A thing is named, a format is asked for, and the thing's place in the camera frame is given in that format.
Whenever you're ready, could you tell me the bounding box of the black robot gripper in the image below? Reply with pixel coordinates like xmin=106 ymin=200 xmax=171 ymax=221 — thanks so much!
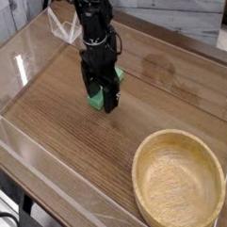
xmin=79 ymin=33 xmax=121 ymax=114

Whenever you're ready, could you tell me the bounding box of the green rectangular block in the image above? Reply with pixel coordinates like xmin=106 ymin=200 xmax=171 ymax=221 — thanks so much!
xmin=88 ymin=67 xmax=124 ymax=110

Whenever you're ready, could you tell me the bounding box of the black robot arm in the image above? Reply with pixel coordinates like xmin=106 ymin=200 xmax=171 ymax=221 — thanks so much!
xmin=65 ymin=0 xmax=122 ymax=114

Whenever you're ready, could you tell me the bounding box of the brown wooden bowl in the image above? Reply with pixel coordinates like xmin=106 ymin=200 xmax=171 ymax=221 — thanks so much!
xmin=132 ymin=129 xmax=226 ymax=227

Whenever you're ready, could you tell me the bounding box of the clear acrylic corner bracket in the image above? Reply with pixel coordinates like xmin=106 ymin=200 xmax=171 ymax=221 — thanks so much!
xmin=47 ymin=8 xmax=82 ymax=44

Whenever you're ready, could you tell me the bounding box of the clear acrylic tray wall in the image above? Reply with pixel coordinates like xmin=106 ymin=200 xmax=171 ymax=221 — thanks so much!
xmin=0 ymin=98 xmax=154 ymax=227

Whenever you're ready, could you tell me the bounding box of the black metal table frame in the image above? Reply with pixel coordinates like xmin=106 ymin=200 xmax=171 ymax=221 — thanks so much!
xmin=15 ymin=192 xmax=63 ymax=227

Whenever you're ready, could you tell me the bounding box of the black cable lower left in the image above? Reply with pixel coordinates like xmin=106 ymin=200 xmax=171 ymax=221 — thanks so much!
xmin=0 ymin=210 xmax=24 ymax=227

